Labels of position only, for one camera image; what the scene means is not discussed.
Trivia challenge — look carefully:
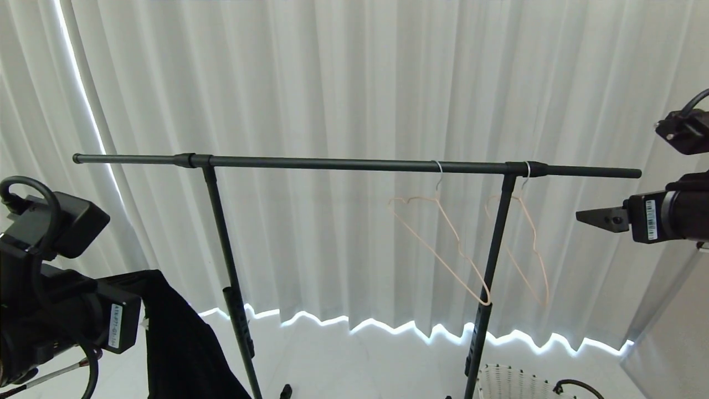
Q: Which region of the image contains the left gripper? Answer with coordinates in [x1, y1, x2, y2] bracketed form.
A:
[0, 236, 142, 386]

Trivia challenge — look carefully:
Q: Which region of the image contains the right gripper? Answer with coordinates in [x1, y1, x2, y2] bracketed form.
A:
[576, 171, 709, 244]

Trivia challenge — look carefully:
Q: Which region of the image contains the pink clothes hanger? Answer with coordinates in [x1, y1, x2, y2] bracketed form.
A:
[388, 161, 492, 306]
[485, 162, 550, 307]

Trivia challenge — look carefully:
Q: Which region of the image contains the black garment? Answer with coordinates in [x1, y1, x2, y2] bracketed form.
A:
[105, 270, 253, 399]

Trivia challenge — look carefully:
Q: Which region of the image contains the white laundry basket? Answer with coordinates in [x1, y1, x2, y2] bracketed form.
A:
[476, 363, 604, 399]

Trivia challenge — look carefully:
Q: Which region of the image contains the black clothes rack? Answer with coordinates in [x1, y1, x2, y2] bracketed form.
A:
[73, 153, 642, 399]

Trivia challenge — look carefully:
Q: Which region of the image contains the white curtain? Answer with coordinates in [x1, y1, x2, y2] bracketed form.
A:
[0, 0, 709, 356]

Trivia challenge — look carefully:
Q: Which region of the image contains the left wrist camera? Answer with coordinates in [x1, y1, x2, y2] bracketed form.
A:
[10, 191, 111, 261]

